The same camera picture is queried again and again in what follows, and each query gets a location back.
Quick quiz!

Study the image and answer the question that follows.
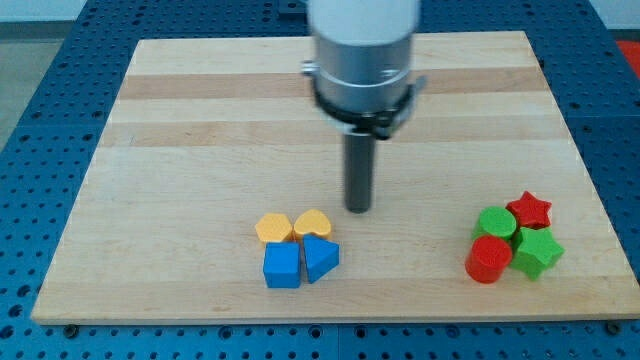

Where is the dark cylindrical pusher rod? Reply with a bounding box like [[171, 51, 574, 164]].
[[343, 135, 376, 214]]

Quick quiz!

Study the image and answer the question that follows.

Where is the yellow heart block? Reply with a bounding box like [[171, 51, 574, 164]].
[[293, 209, 333, 240]]

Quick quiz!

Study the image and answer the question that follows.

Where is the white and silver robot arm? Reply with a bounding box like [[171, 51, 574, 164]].
[[303, 0, 426, 213]]

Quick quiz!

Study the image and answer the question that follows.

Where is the blue triangle block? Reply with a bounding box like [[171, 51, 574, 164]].
[[303, 234, 340, 283]]

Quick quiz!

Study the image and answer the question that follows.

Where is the yellow hexagon block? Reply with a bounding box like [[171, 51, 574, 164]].
[[254, 213, 294, 244]]

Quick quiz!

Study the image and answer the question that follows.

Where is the blue cube block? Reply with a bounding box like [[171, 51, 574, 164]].
[[263, 242, 301, 288]]

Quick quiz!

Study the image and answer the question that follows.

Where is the wooden board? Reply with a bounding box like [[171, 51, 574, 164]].
[[31, 31, 639, 325]]

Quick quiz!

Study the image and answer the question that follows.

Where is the green cylinder block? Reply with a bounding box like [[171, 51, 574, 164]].
[[471, 206, 517, 241]]

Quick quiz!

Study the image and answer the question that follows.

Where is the red cylinder block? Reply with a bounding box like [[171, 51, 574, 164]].
[[465, 235, 512, 284]]

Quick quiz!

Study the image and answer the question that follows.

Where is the red star block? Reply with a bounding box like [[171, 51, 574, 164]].
[[506, 191, 552, 229]]

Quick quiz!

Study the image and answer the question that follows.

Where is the green star block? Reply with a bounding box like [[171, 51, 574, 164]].
[[510, 227, 565, 281]]

